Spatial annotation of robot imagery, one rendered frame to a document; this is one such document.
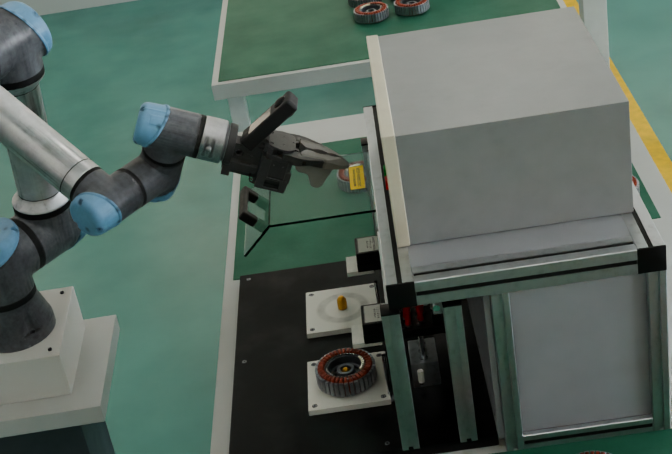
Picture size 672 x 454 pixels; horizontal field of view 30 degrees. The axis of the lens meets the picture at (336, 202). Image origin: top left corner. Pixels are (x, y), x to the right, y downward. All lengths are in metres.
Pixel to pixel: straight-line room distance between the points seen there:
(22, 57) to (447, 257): 0.85
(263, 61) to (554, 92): 1.92
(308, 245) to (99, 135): 2.75
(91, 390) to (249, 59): 1.62
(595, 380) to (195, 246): 2.52
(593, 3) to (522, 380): 1.36
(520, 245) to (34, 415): 1.03
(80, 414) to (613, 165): 1.13
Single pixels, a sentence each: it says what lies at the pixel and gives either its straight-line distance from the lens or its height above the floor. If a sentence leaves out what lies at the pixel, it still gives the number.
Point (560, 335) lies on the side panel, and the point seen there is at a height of 0.96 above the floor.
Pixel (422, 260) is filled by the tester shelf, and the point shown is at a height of 1.11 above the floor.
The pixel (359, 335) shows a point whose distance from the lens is 2.28.
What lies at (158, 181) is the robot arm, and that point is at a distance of 2.15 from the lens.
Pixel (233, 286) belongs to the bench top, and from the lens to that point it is 2.75.
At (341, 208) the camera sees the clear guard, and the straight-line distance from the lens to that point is 2.31.
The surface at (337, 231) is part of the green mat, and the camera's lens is 2.87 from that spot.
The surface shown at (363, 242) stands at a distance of 2.48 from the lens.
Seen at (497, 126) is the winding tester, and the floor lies 1.31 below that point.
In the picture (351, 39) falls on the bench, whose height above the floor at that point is 0.75.
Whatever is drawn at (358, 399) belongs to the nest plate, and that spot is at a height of 0.78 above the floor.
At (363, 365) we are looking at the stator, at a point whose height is 0.82.
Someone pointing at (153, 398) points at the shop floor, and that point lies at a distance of 3.76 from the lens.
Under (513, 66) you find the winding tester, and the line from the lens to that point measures 2.16.
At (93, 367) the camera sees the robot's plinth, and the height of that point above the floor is 0.75.
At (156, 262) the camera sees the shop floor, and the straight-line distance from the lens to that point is 4.42.
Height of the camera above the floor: 2.19
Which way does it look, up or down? 29 degrees down
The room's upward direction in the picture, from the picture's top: 10 degrees counter-clockwise
